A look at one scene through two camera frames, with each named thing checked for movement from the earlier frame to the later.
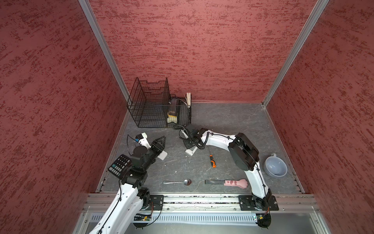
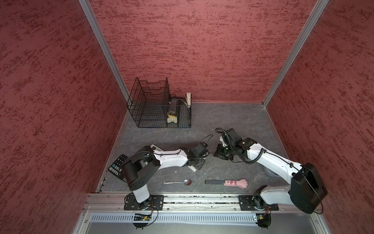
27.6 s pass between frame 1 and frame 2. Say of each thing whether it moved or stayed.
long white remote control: moved
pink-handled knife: stayed
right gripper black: moved
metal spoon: stayed
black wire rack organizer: stayed
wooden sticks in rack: stayed
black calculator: stayed
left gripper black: moved
